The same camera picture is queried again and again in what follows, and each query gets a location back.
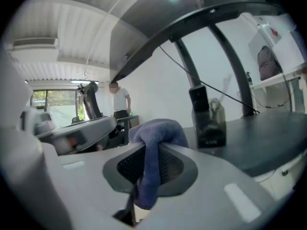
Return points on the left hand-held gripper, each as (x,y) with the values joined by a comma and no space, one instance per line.
(42,126)

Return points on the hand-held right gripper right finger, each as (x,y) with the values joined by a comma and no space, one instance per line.
(216,200)

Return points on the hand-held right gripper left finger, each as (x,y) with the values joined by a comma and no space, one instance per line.
(84,176)

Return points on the purple cloth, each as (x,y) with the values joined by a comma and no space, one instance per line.
(153,133)

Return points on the black TV stand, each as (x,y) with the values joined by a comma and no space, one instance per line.
(263,138)

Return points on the dark transparent holder box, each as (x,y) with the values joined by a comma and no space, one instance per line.
(212,130)

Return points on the white air conditioner unit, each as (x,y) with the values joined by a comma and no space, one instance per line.
(36,43)

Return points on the black phone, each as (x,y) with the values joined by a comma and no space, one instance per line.
(199,98)

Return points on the large black television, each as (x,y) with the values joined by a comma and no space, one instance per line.
(148,20)

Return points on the white desk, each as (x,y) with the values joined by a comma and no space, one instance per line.
(275,80)

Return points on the grey backpack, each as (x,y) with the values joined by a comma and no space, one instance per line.
(268,63)

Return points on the white cardboard box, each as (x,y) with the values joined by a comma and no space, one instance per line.
(287,47)

